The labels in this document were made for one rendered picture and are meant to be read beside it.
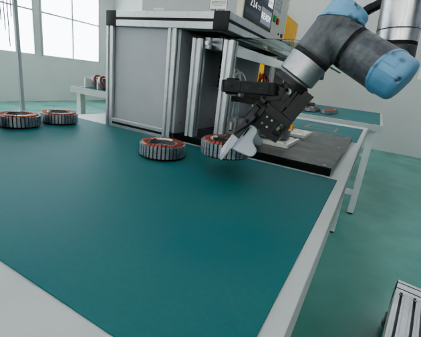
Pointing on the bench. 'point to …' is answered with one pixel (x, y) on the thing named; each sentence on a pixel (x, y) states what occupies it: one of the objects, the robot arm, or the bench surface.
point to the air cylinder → (234, 124)
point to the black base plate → (297, 154)
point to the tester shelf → (194, 24)
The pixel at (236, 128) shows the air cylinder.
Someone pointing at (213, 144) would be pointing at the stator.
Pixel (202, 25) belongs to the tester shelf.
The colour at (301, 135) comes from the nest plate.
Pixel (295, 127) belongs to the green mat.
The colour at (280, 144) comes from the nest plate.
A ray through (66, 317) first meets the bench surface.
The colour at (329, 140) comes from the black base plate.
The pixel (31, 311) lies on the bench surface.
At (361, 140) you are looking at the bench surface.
